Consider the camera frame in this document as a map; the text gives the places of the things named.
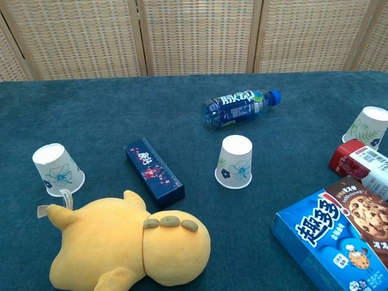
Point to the white paper cup blue flower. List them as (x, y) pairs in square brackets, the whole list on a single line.
[(235, 157), (54, 163)]

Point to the white paper cup green leaves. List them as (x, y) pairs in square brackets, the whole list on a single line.
[(368, 124)]

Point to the blue plastic drink bottle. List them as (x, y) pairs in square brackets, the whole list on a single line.
[(236, 109)]

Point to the red and white bottle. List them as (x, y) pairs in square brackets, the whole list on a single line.
[(351, 163)]

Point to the dark blue rectangular box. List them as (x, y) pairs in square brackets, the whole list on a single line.
[(154, 172)]

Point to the woven bamboo screen panel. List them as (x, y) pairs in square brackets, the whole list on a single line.
[(376, 45), (10, 57), (197, 36), (312, 33), (82, 39)]

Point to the teal table mat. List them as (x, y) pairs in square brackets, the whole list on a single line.
[(91, 106)]

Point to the yellow plush duck toy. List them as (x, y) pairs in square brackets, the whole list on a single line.
[(115, 242)]

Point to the blue chocolate cookie box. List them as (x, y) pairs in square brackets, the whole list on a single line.
[(327, 242)]

